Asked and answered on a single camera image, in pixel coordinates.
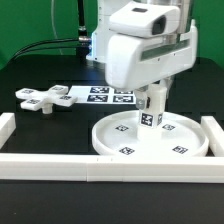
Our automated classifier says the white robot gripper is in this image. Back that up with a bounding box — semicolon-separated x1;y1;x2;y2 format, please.
105;21;198;110

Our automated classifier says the white round table top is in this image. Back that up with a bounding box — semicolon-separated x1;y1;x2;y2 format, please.
92;110;209;159

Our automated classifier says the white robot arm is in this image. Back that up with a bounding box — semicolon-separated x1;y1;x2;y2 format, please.
87;0;198;109

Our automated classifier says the white sheet with markers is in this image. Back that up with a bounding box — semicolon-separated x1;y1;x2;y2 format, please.
69;85;136;105

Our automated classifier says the white cross-shaped table base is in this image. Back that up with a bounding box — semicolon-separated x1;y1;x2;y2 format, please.
15;85;77;114

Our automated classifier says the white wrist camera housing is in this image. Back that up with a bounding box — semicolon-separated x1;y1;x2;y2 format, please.
109;1;180;38

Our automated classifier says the white right fence rail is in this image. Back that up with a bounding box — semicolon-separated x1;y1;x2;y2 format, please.
201;116;224;157

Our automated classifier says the white fence rail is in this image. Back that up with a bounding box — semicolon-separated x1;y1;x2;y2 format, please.
0;113;16;149
0;153;224;183
201;116;224;157

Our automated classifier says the black cable bundle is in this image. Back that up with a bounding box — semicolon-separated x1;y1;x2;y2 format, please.
6;0;93;64

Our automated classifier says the white front fence rail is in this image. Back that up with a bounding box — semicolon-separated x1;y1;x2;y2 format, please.
0;153;224;183

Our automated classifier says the thin white cable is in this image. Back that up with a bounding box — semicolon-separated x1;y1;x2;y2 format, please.
50;0;64;56

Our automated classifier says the white left fence rail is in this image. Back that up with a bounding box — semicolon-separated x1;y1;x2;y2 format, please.
0;113;16;149

